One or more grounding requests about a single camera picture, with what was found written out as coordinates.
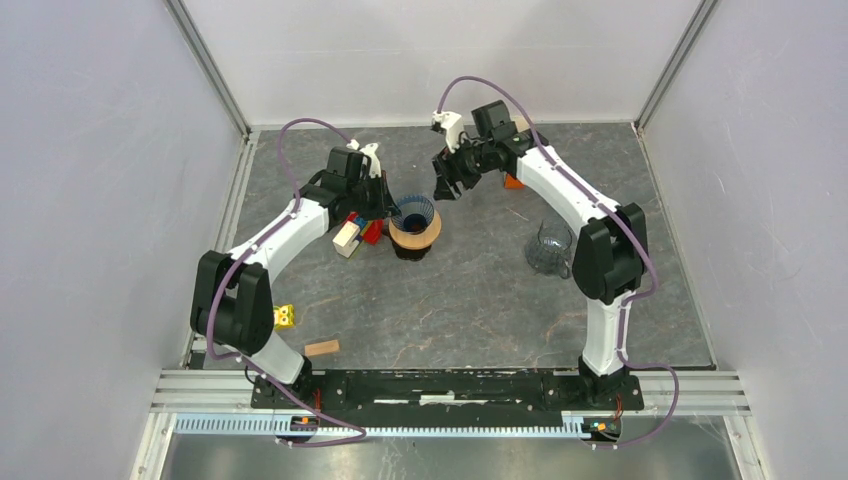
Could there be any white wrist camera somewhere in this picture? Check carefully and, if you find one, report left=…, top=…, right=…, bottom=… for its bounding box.
left=347, top=139, right=383, bottom=178
left=431, top=111, right=464, bottom=153

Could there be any purple cable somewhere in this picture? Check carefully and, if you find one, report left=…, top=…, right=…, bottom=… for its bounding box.
left=435, top=75, right=681, bottom=452
left=205, top=117, right=368, bottom=449

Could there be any grey slotted cable duct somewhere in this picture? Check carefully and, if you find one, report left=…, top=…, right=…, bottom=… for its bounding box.
left=174, top=413, right=620, bottom=441

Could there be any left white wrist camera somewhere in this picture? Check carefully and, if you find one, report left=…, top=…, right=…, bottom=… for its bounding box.
left=347, top=139, right=383, bottom=178

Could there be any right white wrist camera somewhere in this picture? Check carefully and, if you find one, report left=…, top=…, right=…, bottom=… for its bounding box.
left=431, top=111, right=464, bottom=153

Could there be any clear glass pitcher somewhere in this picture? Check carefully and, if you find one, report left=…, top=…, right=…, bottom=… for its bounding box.
left=524, top=220, right=573, bottom=279

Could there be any flat wooden block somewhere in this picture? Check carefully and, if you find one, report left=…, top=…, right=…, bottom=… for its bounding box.
left=304, top=339, right=341, bottom=358

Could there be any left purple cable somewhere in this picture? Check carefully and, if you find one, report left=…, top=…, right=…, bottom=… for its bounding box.
left=205, top=117, right=368, bottom=449

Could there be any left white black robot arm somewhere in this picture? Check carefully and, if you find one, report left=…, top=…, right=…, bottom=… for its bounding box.
left=189, top=141, right=399, bottom=408

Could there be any orange coffee filter box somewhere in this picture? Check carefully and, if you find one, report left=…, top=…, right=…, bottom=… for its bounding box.
left=503, top=173, right=525, bottom=190

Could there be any dark brown dripper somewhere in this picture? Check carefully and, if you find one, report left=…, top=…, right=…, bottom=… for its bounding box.
left=392, top=244, right=432, bottom=262

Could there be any colourful toy block pile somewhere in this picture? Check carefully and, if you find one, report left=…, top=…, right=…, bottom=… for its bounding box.
left=332, top=212, right=384, bottom=258

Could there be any blue ribbed dripper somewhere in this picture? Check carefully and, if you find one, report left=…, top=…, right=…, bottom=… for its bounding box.
left=391, top=194, right=436, bottom=235

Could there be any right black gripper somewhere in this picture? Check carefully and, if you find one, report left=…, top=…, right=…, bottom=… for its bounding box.
left=432, top=132, right=494, bottom=201

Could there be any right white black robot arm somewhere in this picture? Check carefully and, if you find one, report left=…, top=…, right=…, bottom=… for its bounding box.
left=431, top=101, right=653, bottom=408

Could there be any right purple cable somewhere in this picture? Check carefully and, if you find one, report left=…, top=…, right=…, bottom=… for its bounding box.
left=435, top=75, right=681, bottom=452

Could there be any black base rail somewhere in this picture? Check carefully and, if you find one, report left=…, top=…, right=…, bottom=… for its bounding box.
left=251, top=368, right=645, bottom=429

